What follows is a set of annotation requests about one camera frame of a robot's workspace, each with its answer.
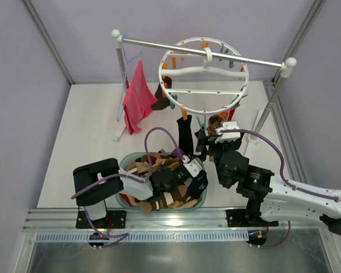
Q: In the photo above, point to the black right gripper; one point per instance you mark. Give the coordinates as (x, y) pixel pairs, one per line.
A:
(209, 143)

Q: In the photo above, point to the black sock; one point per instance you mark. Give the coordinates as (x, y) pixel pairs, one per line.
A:
(202, 144)
(185, 138)

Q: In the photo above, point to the tan argyle sock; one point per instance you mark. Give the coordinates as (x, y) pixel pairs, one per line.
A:
(214, 122)

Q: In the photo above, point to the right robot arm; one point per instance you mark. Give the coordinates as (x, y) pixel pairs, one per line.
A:
(271, 196)

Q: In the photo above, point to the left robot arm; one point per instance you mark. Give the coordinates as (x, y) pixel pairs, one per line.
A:
(150, 184)

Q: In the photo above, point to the white round sock hanger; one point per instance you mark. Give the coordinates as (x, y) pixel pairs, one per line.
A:
(203, 81)

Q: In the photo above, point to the navy sock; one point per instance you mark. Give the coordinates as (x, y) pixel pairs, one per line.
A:
(198, 185)

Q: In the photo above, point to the red sock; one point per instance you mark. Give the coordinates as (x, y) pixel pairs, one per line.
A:
(232, 112)

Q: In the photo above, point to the teal laundry basket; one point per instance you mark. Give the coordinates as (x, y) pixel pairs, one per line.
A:
(128, 202)

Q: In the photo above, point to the brown striped sock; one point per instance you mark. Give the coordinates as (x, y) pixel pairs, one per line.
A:
(176, 199)

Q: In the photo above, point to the pink cloth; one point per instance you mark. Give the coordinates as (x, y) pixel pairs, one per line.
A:
(138, 100)

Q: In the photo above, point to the white clothes rack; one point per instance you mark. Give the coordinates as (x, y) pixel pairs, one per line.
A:
(208, 49)

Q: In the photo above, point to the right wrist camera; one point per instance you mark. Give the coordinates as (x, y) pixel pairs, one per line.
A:
(225, 132)

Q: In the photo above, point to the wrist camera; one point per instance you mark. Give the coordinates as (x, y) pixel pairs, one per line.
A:
(194, 166)
(225, 132)

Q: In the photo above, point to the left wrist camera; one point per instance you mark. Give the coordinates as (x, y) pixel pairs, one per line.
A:
(194, 166)

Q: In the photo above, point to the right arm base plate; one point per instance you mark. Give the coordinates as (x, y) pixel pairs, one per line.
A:
(237, 218)

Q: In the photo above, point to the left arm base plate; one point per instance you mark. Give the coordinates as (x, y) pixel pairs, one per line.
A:
(115, 219)

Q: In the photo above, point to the blue wire hanger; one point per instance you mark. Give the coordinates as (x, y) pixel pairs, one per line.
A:
(125, 82)

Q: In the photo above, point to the aluminium rail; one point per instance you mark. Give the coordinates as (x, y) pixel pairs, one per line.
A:
(65, 219)

